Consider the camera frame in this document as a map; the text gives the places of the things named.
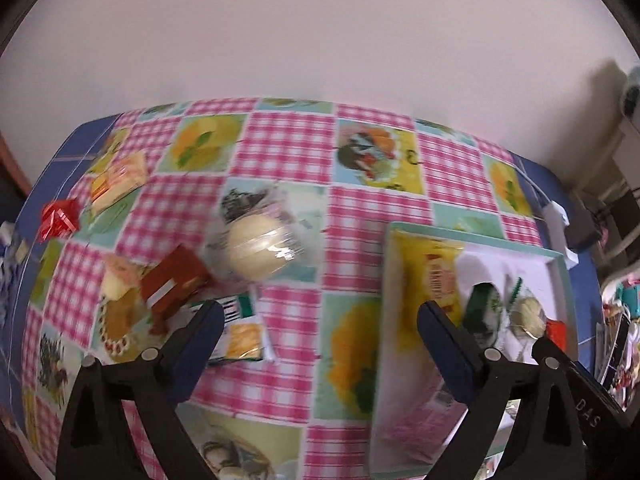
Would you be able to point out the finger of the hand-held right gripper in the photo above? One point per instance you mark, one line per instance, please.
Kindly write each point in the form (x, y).
(542, 347)

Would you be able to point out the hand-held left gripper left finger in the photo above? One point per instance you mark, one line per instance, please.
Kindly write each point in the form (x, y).
(200, 345)

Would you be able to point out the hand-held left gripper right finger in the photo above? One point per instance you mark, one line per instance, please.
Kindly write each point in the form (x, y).
(450, 355)

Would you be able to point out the red-orange packet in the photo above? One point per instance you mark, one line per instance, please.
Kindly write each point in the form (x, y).
(556, 330)

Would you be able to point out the clear biscuit packet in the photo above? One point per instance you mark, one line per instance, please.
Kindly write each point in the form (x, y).
(527, 312)

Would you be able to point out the green and white snack packet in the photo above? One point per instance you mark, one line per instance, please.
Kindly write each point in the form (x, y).
(242, 340)

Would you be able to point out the dark green snack packet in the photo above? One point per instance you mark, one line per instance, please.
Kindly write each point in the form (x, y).
(482, 310)

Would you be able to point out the red-brown small box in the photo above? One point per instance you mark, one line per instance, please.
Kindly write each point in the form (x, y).
(172, 285)

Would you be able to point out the pink snack packet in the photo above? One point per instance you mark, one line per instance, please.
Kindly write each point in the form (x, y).
(420, 420)

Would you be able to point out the teal-edged white tray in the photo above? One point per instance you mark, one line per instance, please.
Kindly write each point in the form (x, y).
(540, 270)

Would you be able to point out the large yellow snack packet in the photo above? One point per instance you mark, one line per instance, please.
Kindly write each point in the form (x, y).
(425, 280)

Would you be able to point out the round pastry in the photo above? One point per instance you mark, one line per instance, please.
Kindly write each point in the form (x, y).
(255, 247)

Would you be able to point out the yellow cracker packet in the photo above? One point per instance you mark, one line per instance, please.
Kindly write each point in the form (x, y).
(120, 180)

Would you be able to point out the red crinkled snack packet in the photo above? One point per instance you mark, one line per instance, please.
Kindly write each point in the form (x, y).
(57, 217)

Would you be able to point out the white chair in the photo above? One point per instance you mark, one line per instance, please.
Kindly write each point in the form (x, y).
(617, 280)

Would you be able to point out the teal toy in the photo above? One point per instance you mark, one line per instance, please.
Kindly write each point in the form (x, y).
(631, 297)

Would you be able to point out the black charger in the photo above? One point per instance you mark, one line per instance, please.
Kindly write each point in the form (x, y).
(582, 230)

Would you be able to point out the white power strip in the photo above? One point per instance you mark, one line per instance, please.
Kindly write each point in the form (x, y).
(557, 217)

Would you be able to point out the pink checked tablecloth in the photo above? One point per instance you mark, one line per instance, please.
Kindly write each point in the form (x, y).
(285, 160)

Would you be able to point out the white blue plastic wrapper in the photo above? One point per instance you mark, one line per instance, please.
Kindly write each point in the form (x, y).
(10, 255)

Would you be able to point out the brown wooden board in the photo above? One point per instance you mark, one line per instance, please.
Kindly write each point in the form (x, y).
(10, 160)

